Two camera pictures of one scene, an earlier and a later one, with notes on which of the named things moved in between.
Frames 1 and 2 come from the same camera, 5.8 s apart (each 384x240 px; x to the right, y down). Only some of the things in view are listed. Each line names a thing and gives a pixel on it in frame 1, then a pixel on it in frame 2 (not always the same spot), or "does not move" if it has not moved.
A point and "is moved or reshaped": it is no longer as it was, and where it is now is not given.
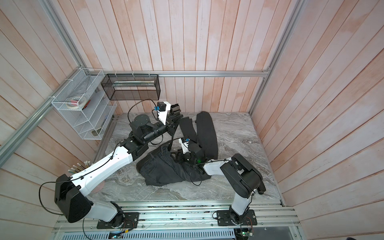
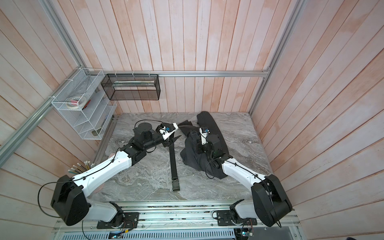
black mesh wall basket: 132,86 does not move
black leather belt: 171,146 is moved or reshaped
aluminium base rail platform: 187,221 does not move
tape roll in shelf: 75,102 does not move
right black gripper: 180,154 → 200,148
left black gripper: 170,122 → 167,142
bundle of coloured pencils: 78,167 does not move
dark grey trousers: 165,165 is moved or reshaped
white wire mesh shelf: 85,104 does not move
